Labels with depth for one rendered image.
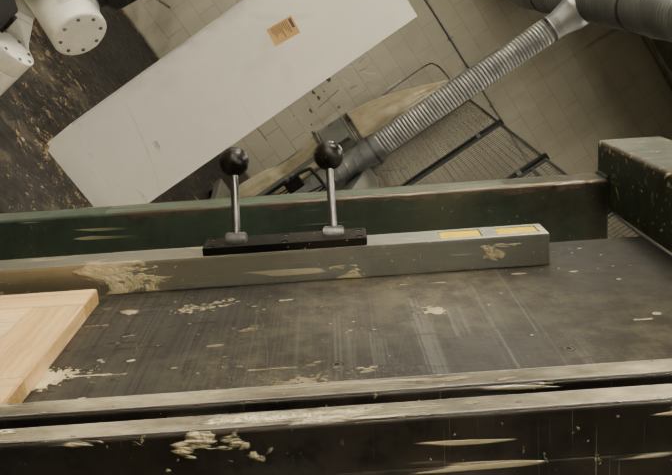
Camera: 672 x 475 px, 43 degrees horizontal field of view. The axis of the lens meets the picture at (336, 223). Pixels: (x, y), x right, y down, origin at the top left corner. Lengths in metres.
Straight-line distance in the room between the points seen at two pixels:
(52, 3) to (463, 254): 0.56
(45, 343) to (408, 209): 0.60
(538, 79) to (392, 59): 1.59
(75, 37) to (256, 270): 0.34
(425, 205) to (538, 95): 8.32
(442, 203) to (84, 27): 0.57
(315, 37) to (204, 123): 0.76
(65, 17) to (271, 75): 3.72
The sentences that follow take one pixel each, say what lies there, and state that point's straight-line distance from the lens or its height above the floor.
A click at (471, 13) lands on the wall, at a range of 9.30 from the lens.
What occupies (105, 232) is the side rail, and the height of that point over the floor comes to 1.19.
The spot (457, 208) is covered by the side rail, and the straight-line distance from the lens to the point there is 1.29.
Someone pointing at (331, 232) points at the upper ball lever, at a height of 1.50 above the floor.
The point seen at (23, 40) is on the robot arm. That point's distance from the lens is 1.13.
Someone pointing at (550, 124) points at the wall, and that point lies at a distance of 9.68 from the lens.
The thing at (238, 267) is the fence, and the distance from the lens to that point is 1.05.
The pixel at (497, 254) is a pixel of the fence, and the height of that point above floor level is 1.65.
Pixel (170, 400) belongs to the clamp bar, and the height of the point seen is 1.41.
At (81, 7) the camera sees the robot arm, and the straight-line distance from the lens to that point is 1.03.
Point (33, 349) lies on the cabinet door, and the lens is 0.89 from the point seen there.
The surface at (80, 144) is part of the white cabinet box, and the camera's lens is 4.89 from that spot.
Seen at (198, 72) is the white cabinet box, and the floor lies 0.92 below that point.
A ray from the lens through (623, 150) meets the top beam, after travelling 1.28.
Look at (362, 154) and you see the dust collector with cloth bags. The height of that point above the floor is 1.30.
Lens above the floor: 1.64
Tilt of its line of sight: 7 degrees down
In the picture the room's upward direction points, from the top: 56 degrees clockwise
